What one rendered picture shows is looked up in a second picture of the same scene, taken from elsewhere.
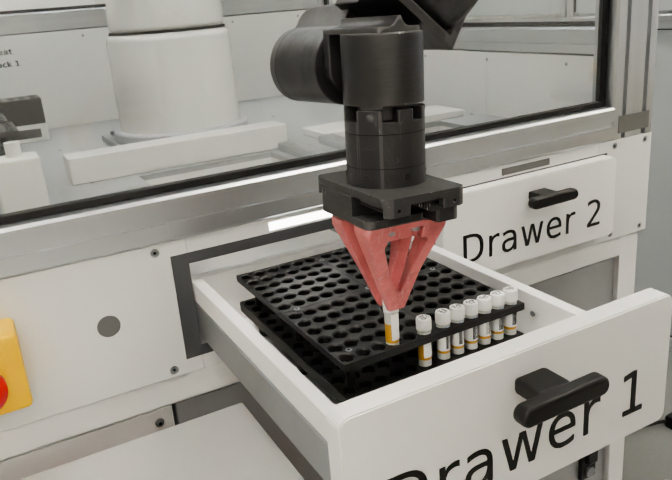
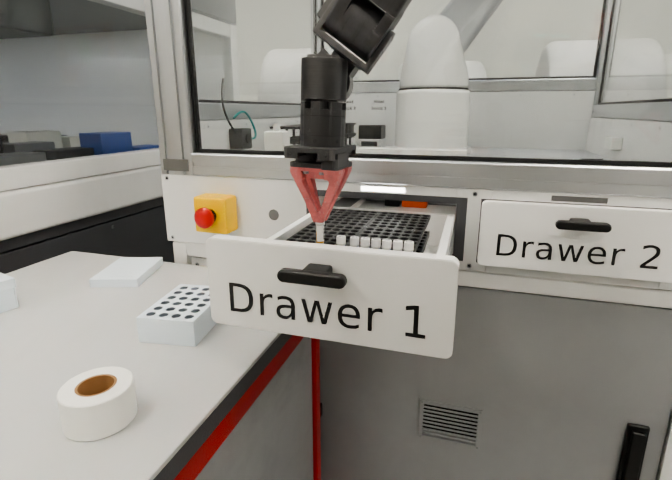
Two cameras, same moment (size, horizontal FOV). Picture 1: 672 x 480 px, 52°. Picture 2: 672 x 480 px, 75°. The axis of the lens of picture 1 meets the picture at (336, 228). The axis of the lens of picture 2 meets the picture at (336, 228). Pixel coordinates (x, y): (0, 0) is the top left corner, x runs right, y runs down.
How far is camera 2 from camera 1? 0.47 m
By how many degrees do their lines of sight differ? 43
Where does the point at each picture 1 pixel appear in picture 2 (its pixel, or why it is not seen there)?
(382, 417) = (227, 246)
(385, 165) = (304, 132)
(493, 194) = (531, 210)
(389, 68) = (308, 77)
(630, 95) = not seen: outside the picture
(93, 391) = not seen: hidden behind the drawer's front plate
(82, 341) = (261, 217)
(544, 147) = (601, 187)
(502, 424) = (301, 288)
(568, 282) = (625, 313)
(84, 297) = (265, 196)
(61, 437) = not seen: hidden behind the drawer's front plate
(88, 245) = (269, 171)
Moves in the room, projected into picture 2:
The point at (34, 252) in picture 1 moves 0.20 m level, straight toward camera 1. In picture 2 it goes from (248, 168) to (180, 184)
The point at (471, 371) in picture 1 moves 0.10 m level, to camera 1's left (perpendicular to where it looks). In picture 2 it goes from (280, 245) to (231, 229)
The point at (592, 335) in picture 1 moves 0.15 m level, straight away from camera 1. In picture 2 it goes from (374, 261) to (486, 244)
